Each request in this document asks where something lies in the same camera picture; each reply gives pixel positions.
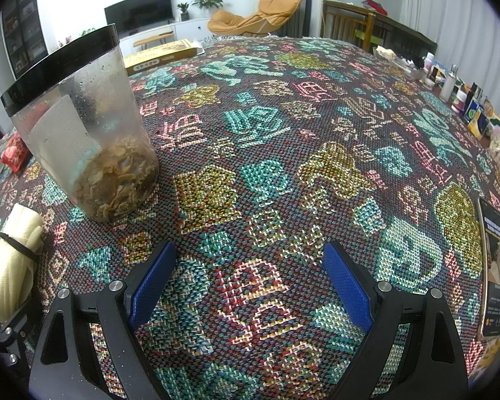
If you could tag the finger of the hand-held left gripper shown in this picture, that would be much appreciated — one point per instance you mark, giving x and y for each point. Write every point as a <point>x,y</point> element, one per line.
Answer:
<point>8,341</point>

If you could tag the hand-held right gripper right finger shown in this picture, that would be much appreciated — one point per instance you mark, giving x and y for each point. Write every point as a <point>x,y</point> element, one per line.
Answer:
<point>346,283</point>

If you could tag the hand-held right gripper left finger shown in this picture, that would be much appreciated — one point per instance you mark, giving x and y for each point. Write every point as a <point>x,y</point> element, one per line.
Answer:
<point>154,283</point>

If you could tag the cream cloth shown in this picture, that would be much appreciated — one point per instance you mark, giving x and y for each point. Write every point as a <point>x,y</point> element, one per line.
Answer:
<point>14,275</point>

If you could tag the colourful woven blanket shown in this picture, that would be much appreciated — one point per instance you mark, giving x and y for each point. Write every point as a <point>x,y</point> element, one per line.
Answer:
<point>275,154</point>

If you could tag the clear plastic jar black lid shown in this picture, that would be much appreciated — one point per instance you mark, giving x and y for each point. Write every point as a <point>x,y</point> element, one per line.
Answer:
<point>91,133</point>

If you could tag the red snack packet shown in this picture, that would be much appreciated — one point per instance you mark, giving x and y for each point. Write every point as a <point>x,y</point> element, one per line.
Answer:
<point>14,154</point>

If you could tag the row of small bottles and boxes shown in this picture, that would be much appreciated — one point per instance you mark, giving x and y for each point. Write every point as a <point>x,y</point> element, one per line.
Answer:
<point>454,87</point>

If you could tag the yellow flat box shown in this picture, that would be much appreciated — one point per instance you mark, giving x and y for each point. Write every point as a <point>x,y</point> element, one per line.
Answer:
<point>162,56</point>

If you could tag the crumpled white tissue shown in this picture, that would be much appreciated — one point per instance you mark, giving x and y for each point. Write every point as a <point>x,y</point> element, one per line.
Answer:
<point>386,55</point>

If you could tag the small wooden bench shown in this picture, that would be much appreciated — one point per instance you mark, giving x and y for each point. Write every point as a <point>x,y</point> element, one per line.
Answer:
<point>152,39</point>

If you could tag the dark wooden piano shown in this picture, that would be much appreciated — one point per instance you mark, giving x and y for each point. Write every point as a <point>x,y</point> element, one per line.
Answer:
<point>404,39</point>

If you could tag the wooden chair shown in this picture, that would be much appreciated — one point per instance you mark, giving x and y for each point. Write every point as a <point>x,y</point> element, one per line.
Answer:
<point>343,25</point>

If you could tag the white television cabinet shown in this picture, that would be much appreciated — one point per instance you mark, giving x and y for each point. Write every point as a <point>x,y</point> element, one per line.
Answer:
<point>191,27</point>

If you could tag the black television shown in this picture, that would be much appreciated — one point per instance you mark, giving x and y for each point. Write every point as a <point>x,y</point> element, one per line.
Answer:
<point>139,10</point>

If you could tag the small potted plant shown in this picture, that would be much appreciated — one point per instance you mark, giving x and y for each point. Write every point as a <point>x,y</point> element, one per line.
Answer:
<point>184,11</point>

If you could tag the red cloth item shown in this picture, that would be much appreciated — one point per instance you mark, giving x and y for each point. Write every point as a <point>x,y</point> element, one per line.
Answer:
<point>377,7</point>

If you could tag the orange lounge chair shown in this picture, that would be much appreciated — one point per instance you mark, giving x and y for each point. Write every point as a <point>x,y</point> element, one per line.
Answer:
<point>254,18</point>

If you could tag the grey curtain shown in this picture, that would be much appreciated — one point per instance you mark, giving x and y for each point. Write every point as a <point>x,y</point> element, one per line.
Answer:
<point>296,0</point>

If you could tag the glass door bookshelf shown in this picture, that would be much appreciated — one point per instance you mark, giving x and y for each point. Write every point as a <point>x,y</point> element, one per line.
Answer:
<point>23,25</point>

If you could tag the white curtain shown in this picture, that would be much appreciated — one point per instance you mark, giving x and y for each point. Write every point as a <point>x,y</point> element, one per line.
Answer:
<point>450,8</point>

